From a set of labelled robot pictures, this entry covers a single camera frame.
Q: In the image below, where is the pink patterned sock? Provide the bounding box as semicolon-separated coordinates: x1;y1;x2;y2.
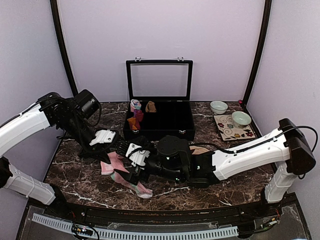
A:
99;151;154;200

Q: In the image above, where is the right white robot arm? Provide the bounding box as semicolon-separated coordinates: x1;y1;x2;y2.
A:
116;118;316;217

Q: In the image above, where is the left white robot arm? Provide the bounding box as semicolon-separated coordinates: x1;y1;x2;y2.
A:
0;89;119;218

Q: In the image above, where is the rolled orange sock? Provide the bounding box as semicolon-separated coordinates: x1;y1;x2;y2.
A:
127;117;141;131

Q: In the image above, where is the rolled purple red sock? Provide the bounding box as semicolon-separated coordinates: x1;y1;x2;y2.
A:
133;109;144;122

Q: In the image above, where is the rolled pink white sock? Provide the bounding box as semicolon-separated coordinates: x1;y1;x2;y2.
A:
130;99;142;112

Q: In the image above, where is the striped brown beige sock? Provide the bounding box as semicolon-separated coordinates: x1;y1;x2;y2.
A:
189;145;210;155

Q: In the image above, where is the rolled brown sock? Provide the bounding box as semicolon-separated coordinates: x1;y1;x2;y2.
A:
145;101;157;113

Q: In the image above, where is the black glass-lid storage box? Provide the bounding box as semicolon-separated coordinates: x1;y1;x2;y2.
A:
123;58;196;141

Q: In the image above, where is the small circuit board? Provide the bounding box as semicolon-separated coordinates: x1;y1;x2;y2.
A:
71;224;94;236

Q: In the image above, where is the floral square plate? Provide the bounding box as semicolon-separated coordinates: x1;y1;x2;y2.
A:
213;114;257;142

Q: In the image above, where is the far pale green bowl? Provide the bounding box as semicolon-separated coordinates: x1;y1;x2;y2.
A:
210;100;229;115

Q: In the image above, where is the pale green bowl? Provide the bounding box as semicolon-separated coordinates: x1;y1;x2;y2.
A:
231;111;252;129
210;100;229;115

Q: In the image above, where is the near pale green bowl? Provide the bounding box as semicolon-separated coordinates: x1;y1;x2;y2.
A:
231;111;252;129

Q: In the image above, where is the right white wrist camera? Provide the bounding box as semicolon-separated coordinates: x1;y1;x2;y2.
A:
125;143;150;167

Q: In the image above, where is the white slotted cable duct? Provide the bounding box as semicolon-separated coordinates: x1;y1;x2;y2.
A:
31;213;239;240

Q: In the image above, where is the left black frame post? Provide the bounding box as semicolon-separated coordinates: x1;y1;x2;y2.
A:
49;0;79;97

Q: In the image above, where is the black frame post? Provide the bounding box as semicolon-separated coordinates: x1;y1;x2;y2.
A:
242;0;272;108
49;0;79;97

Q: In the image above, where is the right black frame post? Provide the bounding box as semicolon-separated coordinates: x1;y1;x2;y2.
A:
242;0;272;108

